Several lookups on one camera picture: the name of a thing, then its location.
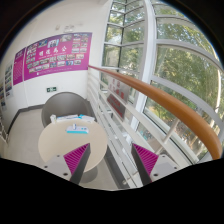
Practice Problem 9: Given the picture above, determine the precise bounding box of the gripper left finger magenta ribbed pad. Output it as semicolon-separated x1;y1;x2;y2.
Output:
43;142;92;186

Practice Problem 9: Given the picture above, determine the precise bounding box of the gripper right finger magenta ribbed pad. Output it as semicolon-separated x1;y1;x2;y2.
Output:
130;142;181;187

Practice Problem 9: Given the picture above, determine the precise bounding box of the white blue charger device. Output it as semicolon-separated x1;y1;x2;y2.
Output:
66;124;89;134

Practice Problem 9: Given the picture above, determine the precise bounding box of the round white table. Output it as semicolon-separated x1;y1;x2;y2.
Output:
37;119;109;174

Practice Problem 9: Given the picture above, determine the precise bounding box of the white blue box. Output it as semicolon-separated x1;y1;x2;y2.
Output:
56;114;95;123

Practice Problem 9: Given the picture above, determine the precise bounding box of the small white bottle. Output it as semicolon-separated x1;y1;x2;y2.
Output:
50;114;56;124

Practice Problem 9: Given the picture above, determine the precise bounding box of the white metal railing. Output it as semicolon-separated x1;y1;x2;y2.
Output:
87;68;198;188

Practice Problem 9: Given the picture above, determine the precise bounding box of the grey curved chair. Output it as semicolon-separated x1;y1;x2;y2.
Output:
41;92;92;127

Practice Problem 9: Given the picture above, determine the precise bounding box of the red sign on railing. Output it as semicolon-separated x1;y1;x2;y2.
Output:
107;94;125;119

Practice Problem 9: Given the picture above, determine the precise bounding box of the green exit sign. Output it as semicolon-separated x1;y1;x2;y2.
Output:
46;87;57;93

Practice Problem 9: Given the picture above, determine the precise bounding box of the orange wooden handrail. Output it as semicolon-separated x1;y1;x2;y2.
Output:
89;65;222;160

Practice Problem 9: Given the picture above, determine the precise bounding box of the large magenta wall poster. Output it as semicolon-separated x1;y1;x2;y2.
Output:
24;32;92;80

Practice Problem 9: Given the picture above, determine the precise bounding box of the narrow magenta wall poster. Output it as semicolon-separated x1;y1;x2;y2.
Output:
13;48;25;85

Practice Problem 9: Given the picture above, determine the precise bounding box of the white window frame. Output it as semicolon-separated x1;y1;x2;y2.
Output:
102;0;224;164

